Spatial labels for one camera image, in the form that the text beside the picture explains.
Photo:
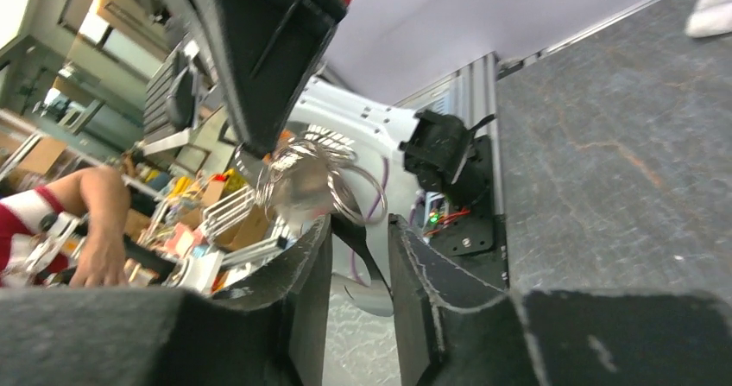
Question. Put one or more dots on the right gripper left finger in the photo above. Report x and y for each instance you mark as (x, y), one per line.
(268, 330)

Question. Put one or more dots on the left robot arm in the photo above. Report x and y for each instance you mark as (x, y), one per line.
(427, 149)

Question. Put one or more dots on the person in red shirt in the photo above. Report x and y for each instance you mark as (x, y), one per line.
(71, 229)

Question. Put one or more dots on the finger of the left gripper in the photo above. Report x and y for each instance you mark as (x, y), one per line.
(264, 52)

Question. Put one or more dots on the metal key organizer plate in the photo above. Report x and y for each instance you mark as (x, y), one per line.
(310, 176)

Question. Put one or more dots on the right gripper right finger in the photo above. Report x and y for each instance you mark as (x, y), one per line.
(452, 328)

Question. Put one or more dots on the black and white checkered pillow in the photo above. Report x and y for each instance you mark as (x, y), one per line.
(709, 18)

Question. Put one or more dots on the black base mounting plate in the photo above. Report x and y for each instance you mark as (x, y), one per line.
(470, 232)

